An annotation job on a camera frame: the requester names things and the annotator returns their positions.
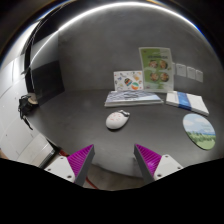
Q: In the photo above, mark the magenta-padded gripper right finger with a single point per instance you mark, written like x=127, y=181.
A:
x=166, y=164

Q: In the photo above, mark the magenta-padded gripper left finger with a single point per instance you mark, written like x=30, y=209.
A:
x=59, y=166

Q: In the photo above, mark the white panda-print computer mouse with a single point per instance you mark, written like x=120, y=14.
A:
x=116, y=120

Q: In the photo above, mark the round landscape-print mouse pad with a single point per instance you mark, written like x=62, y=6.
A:
x=199, y=131

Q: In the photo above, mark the white book with blue band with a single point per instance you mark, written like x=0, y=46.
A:
x=188, y=101

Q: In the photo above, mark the black bag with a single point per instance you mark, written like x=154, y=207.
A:
x=24, y=106

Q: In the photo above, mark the grey-blue patterned book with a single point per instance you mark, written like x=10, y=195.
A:
x=131, y=97

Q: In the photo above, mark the white colourful sticker card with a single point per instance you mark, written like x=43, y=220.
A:
x=128, y=80

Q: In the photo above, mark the green standing menu sign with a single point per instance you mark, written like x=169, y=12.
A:
x=156, y=68

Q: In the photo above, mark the row of white wall sockets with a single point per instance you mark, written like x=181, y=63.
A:
x=190, y=72

